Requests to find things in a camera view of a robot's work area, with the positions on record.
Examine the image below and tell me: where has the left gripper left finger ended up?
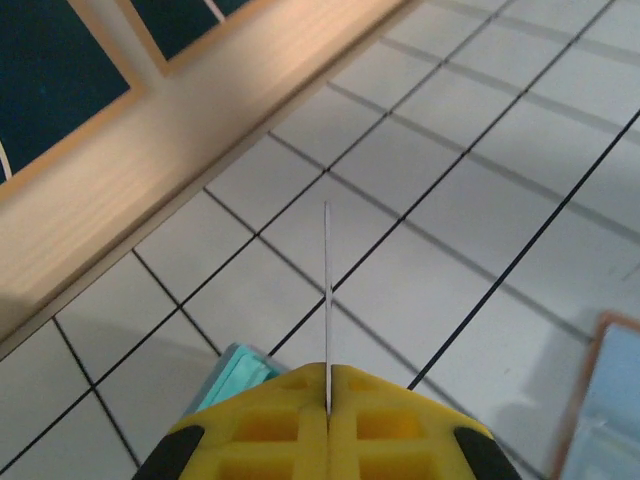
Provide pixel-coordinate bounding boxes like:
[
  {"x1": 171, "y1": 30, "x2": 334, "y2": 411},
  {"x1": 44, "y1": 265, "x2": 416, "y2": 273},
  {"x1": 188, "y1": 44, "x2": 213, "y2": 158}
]
[{"x1": 132, "y1": 363, "x2": 331, "y2": 480}]

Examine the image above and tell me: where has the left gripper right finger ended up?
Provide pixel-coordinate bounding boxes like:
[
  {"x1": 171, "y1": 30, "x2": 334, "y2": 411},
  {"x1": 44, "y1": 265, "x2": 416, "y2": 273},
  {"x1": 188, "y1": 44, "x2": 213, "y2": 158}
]
[{"x1": 329, "y1": 363, "x2": 524, "y2": 480}]

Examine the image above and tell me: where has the teal card with yellow circle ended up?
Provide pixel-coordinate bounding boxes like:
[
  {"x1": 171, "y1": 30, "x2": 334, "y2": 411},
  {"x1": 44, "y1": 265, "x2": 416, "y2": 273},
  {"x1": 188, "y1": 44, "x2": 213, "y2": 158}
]
[{"x1": 322, "y1": 200, "x2": 336, "y2": 417}]

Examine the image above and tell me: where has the pink leather card holder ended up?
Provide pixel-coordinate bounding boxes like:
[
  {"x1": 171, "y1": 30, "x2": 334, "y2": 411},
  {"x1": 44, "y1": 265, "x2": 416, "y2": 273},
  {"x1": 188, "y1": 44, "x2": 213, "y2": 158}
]
[{"x1": 549, "y1": 309, "x2": 640, "y2": 480}]

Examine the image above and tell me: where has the plain teal card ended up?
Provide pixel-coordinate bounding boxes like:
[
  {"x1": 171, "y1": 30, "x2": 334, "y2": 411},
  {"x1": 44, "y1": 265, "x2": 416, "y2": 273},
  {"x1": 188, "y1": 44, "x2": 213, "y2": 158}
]
[{"x1": 182, "y1": 342, "x2": 291, "y2": 419}]

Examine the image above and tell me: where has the light blue card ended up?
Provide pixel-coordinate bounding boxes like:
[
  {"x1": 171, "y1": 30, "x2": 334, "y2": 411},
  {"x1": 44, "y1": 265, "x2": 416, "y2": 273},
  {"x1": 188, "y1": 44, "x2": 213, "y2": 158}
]
[{"x1": 574, "y1": 322, "x2": 640, "y2": 480}]

